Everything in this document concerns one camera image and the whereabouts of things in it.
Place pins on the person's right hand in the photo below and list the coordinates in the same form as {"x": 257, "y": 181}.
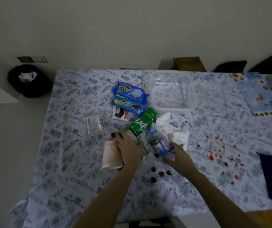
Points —
{"x": 182, "y": 162}

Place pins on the person's left hand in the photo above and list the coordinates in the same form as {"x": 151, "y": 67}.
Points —
{"x": 129, "y": 151}

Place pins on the person's right thumb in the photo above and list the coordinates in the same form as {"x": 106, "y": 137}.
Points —
{"x": 168, "y": 160}

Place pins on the person's left thumb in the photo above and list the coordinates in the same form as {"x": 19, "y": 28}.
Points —
{"x": 140, "y": 146}

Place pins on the green soda can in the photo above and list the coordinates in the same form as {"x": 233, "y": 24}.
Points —
{"x": 144, "y": 121}
{"x": 136, "y": 137}

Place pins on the clear plastic water bottle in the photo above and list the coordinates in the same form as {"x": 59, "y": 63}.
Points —
{"x": 158, "y": 142}

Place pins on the person's left forearm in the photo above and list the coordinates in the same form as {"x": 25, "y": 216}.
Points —
{"x": 107, "y": 199}

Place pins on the person's right forearm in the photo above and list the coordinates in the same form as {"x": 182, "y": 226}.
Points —
{"x": 219, "y": 201}

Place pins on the crumpled white tissue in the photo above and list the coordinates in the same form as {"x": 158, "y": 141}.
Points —
{"x": 171, "y": 130}

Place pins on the white pink paper cup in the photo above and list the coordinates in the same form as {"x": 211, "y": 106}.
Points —
{"x": 111, "y": 156}

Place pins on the small white cookie packet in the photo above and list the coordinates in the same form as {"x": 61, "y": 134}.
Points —
{"x": 119, "y": 113}

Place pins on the blue sandwich cookie packet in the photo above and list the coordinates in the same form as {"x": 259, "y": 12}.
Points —
{"x": 128, "y": 104}

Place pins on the clear wrapper with white label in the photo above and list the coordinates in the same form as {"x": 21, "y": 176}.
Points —
{"x": 94, "y": 123}

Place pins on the scattered red bits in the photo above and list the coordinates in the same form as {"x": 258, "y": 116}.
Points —
{"x": 219, "y": 154}

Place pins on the blue wafer biscuit packet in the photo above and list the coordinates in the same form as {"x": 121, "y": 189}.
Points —
{"x": 130, "y": 91}

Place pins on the clear plastic container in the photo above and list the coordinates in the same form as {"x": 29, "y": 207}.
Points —
{"x": 171, "y": 91}

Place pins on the floral white blue tablecloth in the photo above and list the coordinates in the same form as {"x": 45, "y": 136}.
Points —
{"x": 74, "y": 130}

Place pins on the brown cardboard box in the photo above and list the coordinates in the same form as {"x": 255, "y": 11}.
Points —
{"x": 188, "y": 64}

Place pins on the blue printed paper sheet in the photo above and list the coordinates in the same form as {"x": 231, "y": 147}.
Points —
{"x": 254, "y": 92}

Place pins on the black trash bin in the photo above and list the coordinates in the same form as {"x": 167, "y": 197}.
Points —
{"x": 31, "y": 86}

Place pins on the white tissue in bin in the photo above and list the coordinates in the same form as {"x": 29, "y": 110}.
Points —
{"x": 27, "y": 76}

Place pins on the wall socket plate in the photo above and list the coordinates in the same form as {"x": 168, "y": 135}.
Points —
{"x": 32, "y": 59}

